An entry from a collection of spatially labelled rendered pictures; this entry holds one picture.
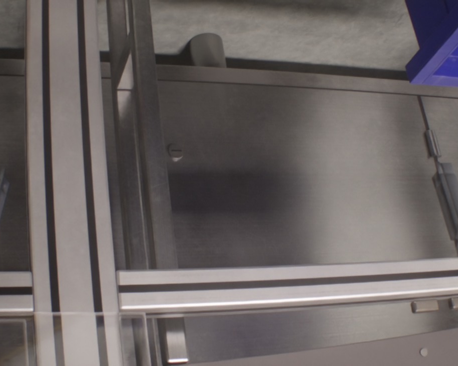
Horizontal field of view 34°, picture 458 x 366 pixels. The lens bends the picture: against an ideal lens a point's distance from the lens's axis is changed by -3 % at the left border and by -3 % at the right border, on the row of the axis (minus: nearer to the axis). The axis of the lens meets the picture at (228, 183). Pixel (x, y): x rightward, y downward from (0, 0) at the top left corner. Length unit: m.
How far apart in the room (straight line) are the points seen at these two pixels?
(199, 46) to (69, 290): 0.73
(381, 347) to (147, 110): 0.39
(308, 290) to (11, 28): 0.75
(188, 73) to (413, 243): 0.46
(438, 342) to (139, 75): 0.48
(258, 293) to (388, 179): 0.58
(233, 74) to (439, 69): 0.59
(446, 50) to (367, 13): 0.70
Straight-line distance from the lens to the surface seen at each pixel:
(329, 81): 1.35
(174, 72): 1.25
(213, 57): 1.34
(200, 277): 0.75
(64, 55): 0.84
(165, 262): 0.83
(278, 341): 1.12
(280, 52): 1.46
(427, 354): 0.92
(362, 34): 1.46
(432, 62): 0.72
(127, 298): 0.73
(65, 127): 0.79
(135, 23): 0.98
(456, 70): 0.77
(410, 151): 1.36
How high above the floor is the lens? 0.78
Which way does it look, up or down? 23 degrees down
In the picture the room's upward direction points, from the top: 172 degrees clockwise
